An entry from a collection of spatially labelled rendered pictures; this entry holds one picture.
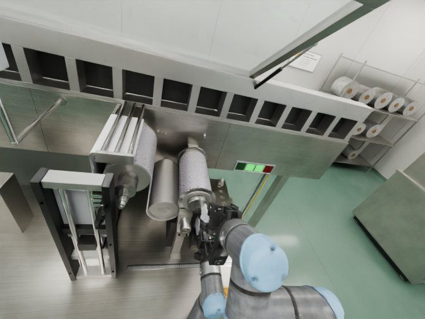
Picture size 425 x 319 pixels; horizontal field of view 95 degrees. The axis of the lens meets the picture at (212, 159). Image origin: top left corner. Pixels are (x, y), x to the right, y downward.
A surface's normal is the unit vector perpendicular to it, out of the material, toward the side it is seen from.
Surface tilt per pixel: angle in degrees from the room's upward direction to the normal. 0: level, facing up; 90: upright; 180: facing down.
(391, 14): 90
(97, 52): 90
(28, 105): 90
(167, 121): 90
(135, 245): 0
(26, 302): 0
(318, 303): 1
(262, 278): 50
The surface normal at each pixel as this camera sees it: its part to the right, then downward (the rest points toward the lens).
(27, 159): 0.14, 0.63
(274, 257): 0.27, 0.00
